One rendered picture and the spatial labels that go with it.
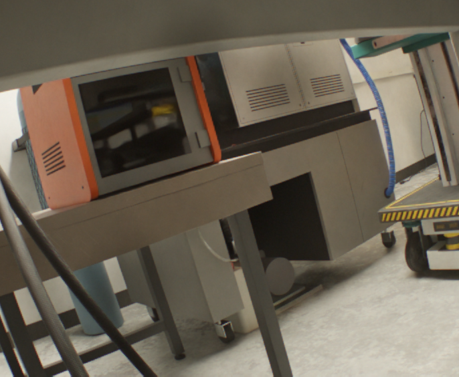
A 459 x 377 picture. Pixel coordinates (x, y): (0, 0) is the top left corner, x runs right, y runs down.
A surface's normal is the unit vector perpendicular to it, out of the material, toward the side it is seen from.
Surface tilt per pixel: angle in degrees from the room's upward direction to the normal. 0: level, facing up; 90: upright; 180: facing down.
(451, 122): 90
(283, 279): 90
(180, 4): 90
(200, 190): 90
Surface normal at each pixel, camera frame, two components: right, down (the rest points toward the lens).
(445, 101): -0.80, 0.25
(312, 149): 0.55, -0.13
